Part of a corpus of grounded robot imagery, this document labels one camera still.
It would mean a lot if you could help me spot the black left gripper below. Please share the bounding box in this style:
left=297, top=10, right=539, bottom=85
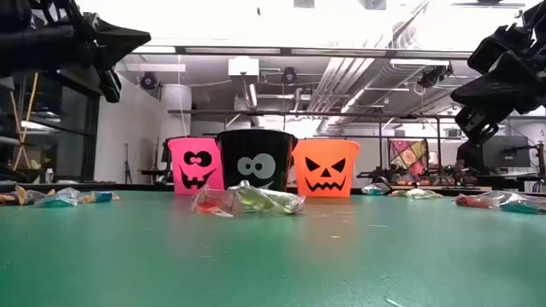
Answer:
left=58, top=0, right=153, bottom=72

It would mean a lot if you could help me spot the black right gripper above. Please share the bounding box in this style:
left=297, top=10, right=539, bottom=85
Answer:
left=450, top=23, right=546, bottom=115

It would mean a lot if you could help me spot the clear bag red candy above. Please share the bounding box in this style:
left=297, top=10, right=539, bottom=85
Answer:
left=454, top=190, right=507, bottom=211
left=190, top=184, right=235, bottom=218

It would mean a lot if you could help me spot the clear bag teal candy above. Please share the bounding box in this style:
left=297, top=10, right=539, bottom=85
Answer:
left=497, top=192, right=546, bottom=216
left=33, top=186, right=83, bottom=209

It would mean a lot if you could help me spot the clear bag green candy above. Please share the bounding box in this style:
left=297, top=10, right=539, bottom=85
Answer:
left=390, top=188, right=444, bottom=200
left=361, top=182, right=392, bottom=197
left=228, top=179, right=282, bottom=214

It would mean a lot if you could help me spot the blue yellow candy bar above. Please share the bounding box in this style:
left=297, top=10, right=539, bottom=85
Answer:
left=80, top=190, right=121, bottom=205

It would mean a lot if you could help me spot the clear bag pale candy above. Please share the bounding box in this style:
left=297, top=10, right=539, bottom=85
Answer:
left=24, top=189, right=49, bottom=205
left=268, top=189, right=307, bottom=216

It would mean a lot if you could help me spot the yellow purple candy bar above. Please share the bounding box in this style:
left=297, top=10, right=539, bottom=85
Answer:
left=0, top=185, right=27, bottom=206

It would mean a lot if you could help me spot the pink halloween bucket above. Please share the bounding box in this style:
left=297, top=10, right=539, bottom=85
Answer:
left=166, top=136, right=225, bottom=196

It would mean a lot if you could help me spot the black halloween bucket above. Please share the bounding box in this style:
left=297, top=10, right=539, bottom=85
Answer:
left=216, top=129, right=299, bottom=193

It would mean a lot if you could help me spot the orange pumpkin halloween bucket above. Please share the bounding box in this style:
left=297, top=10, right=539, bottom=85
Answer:
left=292, top=138, right=362, bottom=199

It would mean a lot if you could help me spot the black hanging device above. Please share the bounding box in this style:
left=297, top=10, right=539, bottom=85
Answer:
left=416, top=63, right=454, bottom=90

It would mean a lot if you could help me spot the dark background monitor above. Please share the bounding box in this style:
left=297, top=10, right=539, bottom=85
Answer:
left=481, top=135, right=532, bottom=169

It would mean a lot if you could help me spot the black shelving unit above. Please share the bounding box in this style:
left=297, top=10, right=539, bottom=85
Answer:
left=0, top=72, right=102, bottom=184

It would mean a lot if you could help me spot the person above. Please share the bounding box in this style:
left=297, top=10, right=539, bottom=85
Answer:
left=454, top=140, right=485, bottom=174

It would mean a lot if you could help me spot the yellow wooden stick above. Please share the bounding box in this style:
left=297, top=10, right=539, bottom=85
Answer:
left=10, top=72, right=39, bottom=171

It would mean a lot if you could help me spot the white ceiling box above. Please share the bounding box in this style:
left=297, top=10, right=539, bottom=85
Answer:
left=228, top=57, right=260, bottom=77

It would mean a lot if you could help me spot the black tripod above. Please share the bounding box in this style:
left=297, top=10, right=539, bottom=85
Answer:
left=122, top=142, right=134, bottom=184

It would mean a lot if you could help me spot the colourful patchwork quilt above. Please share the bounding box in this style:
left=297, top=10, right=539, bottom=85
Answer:
left=388, top=139, right=428, bottom=180

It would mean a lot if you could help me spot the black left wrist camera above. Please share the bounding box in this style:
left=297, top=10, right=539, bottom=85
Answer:
left=99, top=69, right=123, bottom=104

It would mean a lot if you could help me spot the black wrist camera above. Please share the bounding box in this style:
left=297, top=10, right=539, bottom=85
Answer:
left=99, top=69, right=123, bottom=104
left=454, top=105, right=501, bottom=147

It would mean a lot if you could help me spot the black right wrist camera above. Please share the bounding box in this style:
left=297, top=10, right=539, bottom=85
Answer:
left=454, top=105, right=501, bottom=147

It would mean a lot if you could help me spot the black table frame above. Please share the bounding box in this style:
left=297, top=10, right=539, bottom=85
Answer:
left=0, top=181, right=546, bottom=198

